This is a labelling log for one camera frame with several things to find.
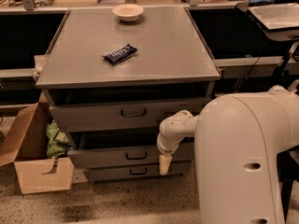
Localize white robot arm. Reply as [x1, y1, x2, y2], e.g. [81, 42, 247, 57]
[157, 85, 299, 224]

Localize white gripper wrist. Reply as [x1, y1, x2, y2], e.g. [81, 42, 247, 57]
[157, 133, 179, 175]

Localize green chip bag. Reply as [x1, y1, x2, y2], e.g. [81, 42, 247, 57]
[46, 122, 70, 157]

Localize black office chair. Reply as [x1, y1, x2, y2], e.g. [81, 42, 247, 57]
[277, 41, 299, 220]

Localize cardboard box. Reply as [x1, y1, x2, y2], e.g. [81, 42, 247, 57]
[0, 102, 74, 194]

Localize black hanging cable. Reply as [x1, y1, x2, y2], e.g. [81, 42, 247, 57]
[233, 57, 262, 93]

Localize silver laptop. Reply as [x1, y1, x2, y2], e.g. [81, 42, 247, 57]
[249, 0, 299, 30]

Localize grey drawer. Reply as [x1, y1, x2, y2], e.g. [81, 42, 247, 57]
[47, 89, 210, 133]
[67, 129, 196, 170]
[83, 161, 191, 183]

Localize blue snack bar wrapper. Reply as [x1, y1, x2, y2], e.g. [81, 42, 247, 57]
[103, 44, 137, 65]

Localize grey bottom drawer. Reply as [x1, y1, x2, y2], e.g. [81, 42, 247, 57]
[83, 161, 191, 183]

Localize grey drawer cabinet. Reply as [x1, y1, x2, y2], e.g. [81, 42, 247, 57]
[35, 6, 221, 185]

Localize white bowl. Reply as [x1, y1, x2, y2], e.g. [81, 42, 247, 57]
[112, 4, 144, 22]

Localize grey top drawer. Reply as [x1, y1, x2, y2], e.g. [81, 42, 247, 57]
[47, 89, 210, 133]

